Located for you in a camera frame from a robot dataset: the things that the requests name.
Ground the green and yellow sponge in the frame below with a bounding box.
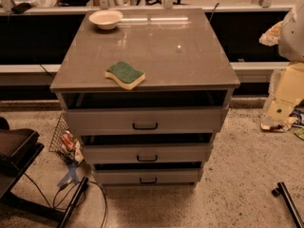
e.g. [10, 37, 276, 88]
[104, 61, 145, 90]

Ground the white paper bowl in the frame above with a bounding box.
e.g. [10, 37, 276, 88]
[89, 10, 123, 30]

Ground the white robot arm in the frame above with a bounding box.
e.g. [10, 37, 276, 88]
[278, 0, 304, 62]

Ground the top grey drawer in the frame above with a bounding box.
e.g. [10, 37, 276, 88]
[63, 107, 228, 136]

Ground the grey drawer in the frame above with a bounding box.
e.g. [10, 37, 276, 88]
[63, 107, 228, 136]
[92, 168, 203, 185]
[83, 144, 213, 164]

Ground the grey drawer cabinet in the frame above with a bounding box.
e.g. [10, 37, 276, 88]
[50, 9, 239, 172]

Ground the middle grey drawer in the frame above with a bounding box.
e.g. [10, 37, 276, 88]
[83, 144, 213, 164]

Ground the bottom grey drawer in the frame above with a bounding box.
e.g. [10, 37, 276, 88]
[92, 168, 203, 185]

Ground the red snack packet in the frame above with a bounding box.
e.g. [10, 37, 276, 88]
[61, 131, 75, 151]

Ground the black stand leg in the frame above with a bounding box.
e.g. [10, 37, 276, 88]
[56, 177, 88, 228]

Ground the black tray stand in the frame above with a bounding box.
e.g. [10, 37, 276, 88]
[0, 117, 44, 198]

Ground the black bar bottom right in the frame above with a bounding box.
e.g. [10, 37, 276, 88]
[272, 182, 304, 228]

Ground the wire mesh basket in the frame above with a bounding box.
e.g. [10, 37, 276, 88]
[49, 115, 84, 165]

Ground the black cable on floor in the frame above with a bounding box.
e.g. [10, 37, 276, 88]
[23, 172, 109, 228]

